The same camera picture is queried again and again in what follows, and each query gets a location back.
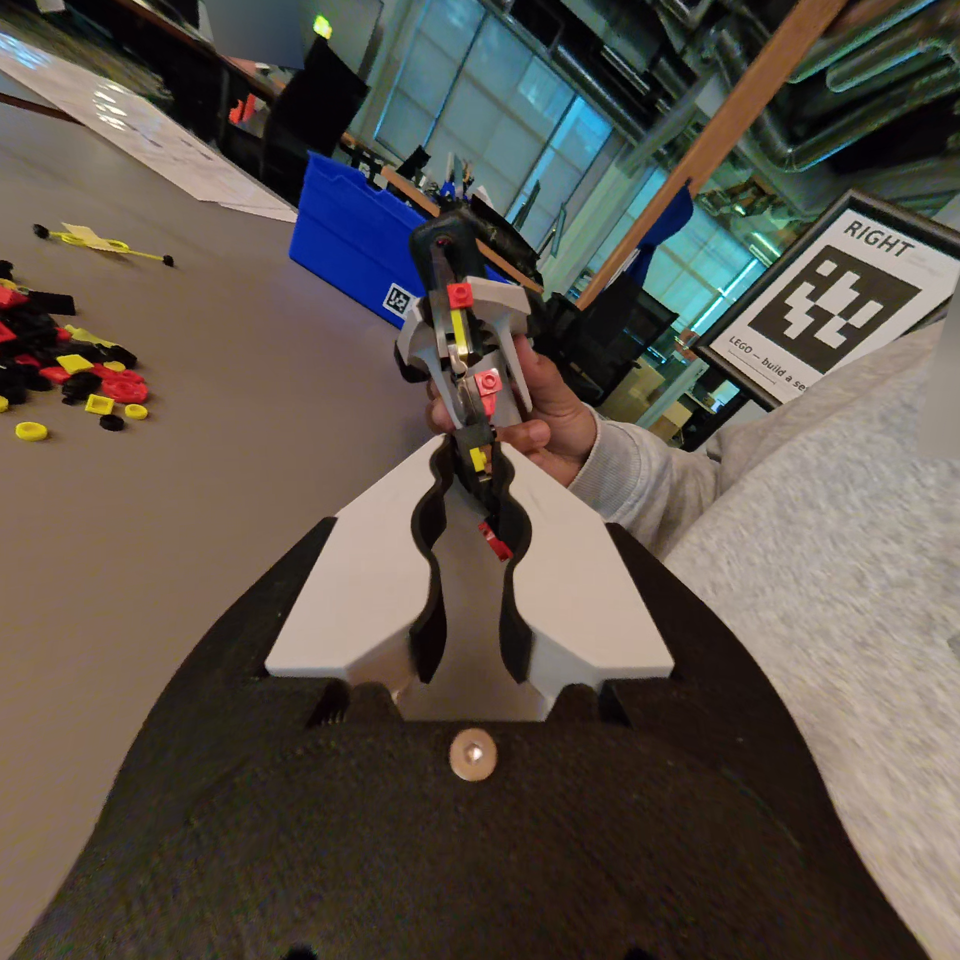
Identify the cardboard box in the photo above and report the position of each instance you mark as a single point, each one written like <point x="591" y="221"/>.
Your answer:
<point x="645" y="390"/>

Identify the black office chair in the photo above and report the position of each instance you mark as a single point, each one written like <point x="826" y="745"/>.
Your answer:
<point x="315" y="112"/>

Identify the long red yellow black lego model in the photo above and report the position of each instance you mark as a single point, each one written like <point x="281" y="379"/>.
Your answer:
<point x="487" y="390"/>

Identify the person's right hand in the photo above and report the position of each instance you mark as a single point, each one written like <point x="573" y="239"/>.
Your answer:
<point x="559" y="427"/>

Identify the framed sign with printed tag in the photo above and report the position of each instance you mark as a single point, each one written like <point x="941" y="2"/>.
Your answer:
<point x="840" y="300"/>

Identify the person's right forearm grey sleeve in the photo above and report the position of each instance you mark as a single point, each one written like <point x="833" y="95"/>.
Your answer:
<point x="645" y="480"/>

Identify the yellow lego axle black tips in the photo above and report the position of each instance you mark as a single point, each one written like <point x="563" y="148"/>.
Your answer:
<point x="112" y="246"/>

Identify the white paper instruction sheet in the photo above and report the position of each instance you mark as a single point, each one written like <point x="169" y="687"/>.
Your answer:
<point x="150" y="127"/>

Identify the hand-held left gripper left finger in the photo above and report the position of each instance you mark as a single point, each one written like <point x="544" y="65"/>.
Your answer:
<point x="352" y="592"/>

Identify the wooden post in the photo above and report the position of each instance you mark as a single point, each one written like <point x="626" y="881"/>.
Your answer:
<point x="720" y="142"/>

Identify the person's grey sweater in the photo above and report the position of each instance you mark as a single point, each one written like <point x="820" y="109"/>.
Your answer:
<point x="825" y="675"/>

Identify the pile of loose lego pieces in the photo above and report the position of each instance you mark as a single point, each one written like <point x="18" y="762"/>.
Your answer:
<point x="112" y="386"/>

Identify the blue cloth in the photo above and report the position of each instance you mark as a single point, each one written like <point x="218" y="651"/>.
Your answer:
<point x="667" y="217"/>

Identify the blue plastic bin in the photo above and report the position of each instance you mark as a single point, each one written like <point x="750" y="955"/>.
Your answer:
<point x="337" y="225"/>

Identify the black mesh chair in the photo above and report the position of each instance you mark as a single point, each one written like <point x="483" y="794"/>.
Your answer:
<point x="622" y="330"/>

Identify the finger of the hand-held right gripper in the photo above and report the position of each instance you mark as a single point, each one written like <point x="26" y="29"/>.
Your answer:
<point x="416" y="341"/>
<point x="499" y="296"/>

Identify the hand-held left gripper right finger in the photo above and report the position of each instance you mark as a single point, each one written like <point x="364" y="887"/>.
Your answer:
<point x="585" y="600"/>

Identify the metal ceiling ducts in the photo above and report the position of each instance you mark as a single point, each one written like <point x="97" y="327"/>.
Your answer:
<point x="862" y="75"/>

